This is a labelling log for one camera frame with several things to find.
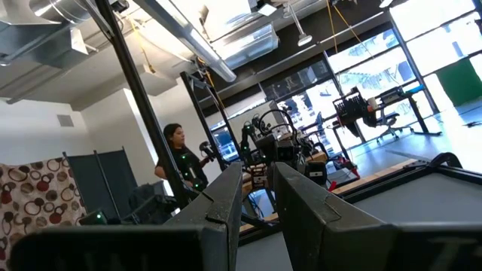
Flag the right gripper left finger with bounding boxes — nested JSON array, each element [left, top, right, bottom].
[[9, 162, 243, 271]]

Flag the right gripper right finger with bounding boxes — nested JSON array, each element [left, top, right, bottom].
[[273, 162, 482, 271]]

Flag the person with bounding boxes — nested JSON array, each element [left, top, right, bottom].
[[154, 123, 212, 193]]

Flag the black background robot rig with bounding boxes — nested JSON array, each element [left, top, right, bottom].
[[333, 87, 377, 139]]

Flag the black office chair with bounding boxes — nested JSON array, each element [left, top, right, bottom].
[[376, 111, 406, 144]]

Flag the white pendant lamp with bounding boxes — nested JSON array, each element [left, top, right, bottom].
[[288, 2, 313, 48]]

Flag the black device green light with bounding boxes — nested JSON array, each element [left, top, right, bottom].
[[78, 209, 121, 227]]

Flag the blue-grey table mat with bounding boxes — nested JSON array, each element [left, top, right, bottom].
[[236, 172, 482, 271]]

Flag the dark grey partition screen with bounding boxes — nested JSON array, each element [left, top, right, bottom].
[[62, 148, 139, 225]]

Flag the long silver ceiling pipe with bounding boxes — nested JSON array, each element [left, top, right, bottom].
[[131, 0, 238, 83]]

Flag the background office desk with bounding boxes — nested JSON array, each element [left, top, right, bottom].
[[376, 85, 444, 137]]

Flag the circle patterned curtain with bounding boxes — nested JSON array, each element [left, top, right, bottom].
[[0, 157, 88, 264]]

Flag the green panel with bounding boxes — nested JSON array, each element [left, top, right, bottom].
[[435, 56, 482, 108]]

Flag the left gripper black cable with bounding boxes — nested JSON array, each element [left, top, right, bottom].
[[258, 108, 300, 139]]

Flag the black metal rack frame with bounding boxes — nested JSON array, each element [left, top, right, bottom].
[[179, 70, 244, 172]]

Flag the yellow hanging cable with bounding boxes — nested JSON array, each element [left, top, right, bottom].
[[325, 0, 377, 61]]

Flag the black stand post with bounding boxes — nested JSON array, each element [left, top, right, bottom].
[[93, 0, 191, 210]]

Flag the wall vent grille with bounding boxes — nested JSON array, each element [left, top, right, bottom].
[[56, 114, 75, 128]]

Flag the silver ventilation duct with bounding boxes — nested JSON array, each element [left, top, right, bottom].
[[0, 0, 93, 67]]

